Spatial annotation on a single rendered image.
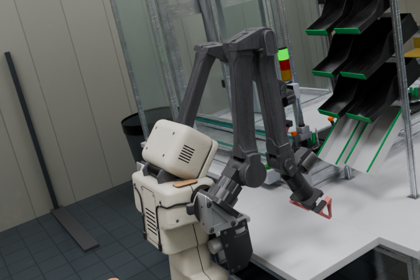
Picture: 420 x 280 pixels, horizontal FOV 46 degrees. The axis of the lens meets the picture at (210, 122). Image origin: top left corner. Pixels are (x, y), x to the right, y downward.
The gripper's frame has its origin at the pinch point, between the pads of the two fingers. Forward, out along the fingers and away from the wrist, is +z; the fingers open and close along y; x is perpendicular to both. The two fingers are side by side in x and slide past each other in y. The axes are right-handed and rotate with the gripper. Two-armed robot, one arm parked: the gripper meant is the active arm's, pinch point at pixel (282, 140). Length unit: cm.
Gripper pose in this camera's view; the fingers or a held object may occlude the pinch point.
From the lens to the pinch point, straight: 219.0
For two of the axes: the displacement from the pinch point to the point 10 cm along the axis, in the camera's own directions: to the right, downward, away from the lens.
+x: -8.3, 2.9, -4.8
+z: 1.9, 9.5, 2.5
